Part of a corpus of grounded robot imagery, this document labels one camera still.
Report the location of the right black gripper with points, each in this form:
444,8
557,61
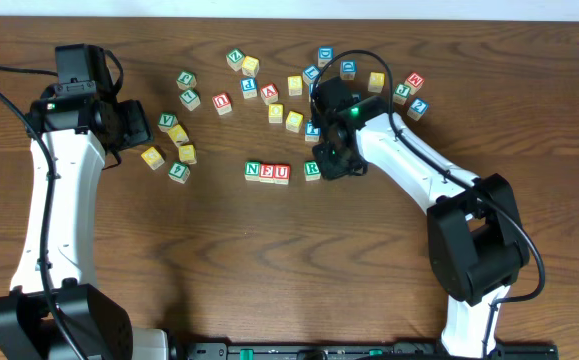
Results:
330,163

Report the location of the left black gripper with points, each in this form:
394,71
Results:
136,125

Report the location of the green R block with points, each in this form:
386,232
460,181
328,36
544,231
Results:
311,171

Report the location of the red u block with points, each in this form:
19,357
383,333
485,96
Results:
281,174
222,103

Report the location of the red E block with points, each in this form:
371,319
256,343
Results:
266,174

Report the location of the green N block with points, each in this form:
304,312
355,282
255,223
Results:
252,170

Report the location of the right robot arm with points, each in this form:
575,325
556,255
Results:
475,248

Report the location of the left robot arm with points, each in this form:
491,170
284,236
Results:
54,309

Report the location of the yellow G block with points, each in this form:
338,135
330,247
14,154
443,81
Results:
153,157

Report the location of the green V block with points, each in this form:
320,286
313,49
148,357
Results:
167,121

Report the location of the blue T block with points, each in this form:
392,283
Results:
312,133

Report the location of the yellow K block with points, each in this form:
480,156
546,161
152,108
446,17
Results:
178,135

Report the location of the yellow O block left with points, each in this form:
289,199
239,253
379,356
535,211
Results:
187,154

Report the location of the yellow o block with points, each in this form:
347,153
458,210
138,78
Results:
187,154
275,113

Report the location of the yellow C block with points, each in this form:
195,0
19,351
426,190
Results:
294,121

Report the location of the green 4 block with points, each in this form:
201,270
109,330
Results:
179,172

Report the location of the green 7 block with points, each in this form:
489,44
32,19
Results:
190,99

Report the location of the green J block left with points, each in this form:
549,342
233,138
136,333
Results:
186,80

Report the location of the yellow O block centre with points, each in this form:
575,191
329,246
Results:
275,113

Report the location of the yellow S block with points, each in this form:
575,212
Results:
295,85

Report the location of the blue L block upper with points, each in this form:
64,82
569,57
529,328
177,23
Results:
310,74

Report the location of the yellow block right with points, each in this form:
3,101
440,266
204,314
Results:
376,82

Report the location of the blue D block right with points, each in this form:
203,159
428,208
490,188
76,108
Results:
348,70

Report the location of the blue d block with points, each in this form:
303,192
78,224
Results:
348,70
324,56

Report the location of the red A block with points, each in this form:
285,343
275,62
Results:
269,93

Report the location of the blue D block top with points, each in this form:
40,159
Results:
324,56

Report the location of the red M block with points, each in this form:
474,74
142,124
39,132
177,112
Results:
414,82

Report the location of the blue P block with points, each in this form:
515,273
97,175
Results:
249,87

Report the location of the green Z block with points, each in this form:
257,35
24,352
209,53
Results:
235,59

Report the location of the yellow block beside Z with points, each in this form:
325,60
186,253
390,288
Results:
250,66

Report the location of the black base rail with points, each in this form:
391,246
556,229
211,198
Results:
221,351

